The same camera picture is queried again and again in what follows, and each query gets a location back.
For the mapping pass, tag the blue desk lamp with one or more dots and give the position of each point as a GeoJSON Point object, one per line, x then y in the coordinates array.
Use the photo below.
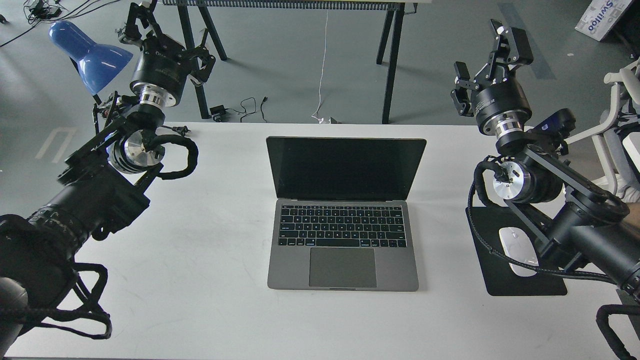
{"type": "Point", "coordinates": [98, 64]}

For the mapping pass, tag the white cardboard box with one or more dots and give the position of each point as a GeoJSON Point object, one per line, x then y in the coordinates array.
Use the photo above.
{"type": "Point", "coordinates": [600, 17]}

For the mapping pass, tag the white office chair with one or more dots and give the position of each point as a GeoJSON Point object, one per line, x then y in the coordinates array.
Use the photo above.
{"type": "Point", "coordinates": [616, 137]}

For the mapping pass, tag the white computer mouse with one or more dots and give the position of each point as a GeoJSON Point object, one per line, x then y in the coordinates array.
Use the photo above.
{"type": "Point", "coordinates": [517, 245]}

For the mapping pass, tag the grey laptop notebook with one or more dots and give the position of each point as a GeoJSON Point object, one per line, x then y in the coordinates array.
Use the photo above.
{"type": "Point", "coordinates": [341, 219]}

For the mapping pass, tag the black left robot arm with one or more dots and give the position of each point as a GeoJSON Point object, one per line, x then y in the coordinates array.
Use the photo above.
{"type": "Point", "coordinates": [103, 190]}

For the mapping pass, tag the black trestle table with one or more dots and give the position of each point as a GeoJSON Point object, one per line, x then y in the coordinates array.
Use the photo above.
{"type": "Point", "coordinates": [303, 60]}

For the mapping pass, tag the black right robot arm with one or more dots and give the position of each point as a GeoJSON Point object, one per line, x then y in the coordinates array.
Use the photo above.
{"type": "Point", "coordinates": [531, 215]}

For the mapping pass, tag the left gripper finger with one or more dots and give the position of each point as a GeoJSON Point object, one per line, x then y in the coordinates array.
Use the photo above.
{"type": "Point", "coordinates": [204, 42]}
{"type": "Point", "coordinates": [129, 33]}

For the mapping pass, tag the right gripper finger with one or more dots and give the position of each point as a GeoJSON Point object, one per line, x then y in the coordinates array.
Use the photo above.
{"type": "Point", "coordinates": [511, 49]}
{"type": "Point", "coordinates": [462, 77]}

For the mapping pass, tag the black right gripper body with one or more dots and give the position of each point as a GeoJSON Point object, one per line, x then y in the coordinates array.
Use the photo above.
{"type": "Point", "coordinates": [496, 102]}

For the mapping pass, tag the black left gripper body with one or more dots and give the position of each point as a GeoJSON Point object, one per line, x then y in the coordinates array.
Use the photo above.
{"type": "Point", "coordinates": [165, 65]}

